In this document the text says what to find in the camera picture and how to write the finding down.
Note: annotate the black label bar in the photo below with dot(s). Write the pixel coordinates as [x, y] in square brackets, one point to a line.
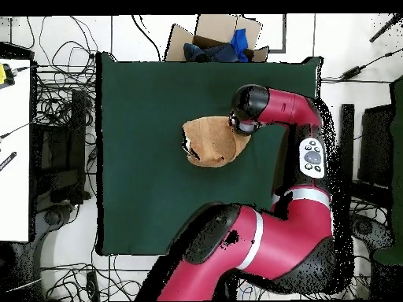
[8, 161]

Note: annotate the black tripod leg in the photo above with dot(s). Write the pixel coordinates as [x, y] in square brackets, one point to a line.
[385, 28]

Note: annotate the brown cardboard box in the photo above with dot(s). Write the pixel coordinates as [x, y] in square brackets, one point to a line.
[214, 28]

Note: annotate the dark green table cloth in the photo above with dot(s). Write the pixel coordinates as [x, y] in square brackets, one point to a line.
[141, 157]

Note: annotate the black upright bar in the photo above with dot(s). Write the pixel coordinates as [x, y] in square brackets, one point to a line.
[346, 141]

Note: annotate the bright blue cloth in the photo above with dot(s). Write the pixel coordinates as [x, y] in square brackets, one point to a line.
[240, 41]

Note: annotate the navy blue garment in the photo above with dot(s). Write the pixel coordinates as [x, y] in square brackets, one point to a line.
[204, 52]

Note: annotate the tan terry towel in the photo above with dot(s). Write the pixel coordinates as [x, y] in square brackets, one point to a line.
[214, 141]

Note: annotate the black box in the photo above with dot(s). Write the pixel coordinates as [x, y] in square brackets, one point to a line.
[376, 148]

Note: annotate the white side table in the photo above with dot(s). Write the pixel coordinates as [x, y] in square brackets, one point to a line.
[14, 157]

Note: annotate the yellow black tool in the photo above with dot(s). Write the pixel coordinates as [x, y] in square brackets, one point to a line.
[2, 74]

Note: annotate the black equipment stand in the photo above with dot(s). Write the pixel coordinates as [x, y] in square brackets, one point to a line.
[59, 148]

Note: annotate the black power strip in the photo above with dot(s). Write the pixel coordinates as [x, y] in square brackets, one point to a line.
[93, 286]

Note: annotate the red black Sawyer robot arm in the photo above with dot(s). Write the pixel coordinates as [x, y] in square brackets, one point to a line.
[283, 239]

